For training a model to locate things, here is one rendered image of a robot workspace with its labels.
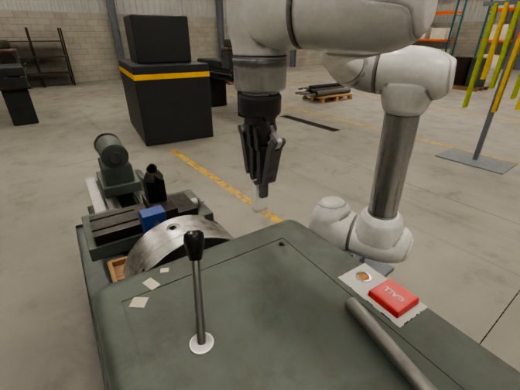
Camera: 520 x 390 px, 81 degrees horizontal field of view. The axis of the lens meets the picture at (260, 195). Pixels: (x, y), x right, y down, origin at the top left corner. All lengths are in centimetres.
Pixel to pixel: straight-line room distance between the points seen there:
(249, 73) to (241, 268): 36
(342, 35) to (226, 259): 45
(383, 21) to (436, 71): 54
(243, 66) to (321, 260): 40
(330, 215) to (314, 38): 85
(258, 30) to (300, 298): 43
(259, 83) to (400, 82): 53
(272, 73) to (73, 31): 1429
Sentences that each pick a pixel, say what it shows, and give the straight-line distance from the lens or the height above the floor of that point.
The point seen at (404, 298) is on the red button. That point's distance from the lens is 60.
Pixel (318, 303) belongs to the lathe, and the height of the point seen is 125.
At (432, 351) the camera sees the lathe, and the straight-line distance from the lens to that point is 56.
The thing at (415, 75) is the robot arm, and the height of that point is 157.
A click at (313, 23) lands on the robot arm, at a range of 45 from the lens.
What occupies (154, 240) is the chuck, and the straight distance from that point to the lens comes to 79.
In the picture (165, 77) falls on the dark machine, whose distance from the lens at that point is 536.
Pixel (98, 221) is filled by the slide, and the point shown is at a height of 97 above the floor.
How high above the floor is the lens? 166
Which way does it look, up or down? 28 degrees down
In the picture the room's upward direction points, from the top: straight up
